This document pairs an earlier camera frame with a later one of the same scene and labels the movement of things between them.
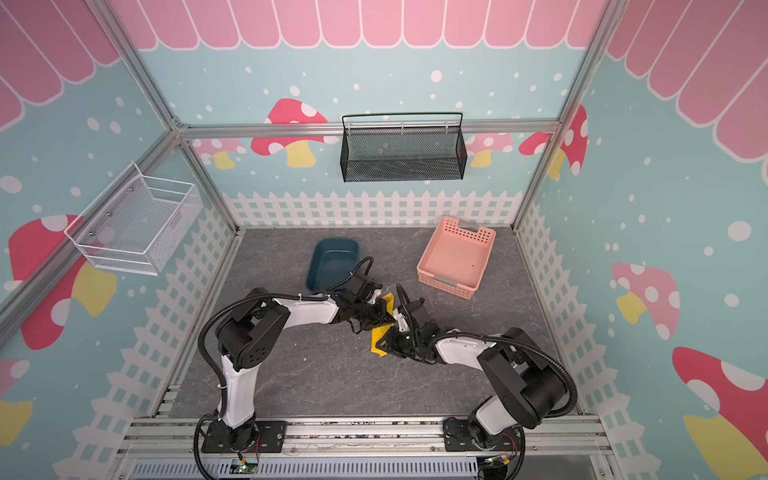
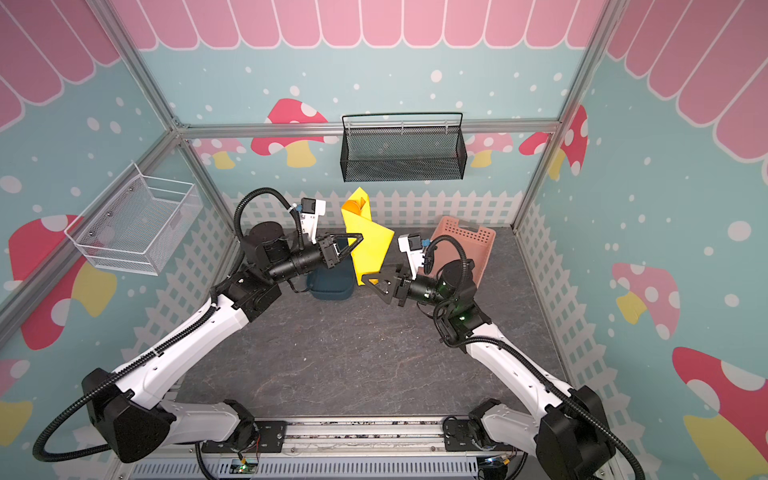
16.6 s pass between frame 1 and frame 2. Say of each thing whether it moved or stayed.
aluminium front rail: stayed
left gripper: moved
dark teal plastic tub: stayed
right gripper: moved
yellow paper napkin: moved
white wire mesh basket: stayed
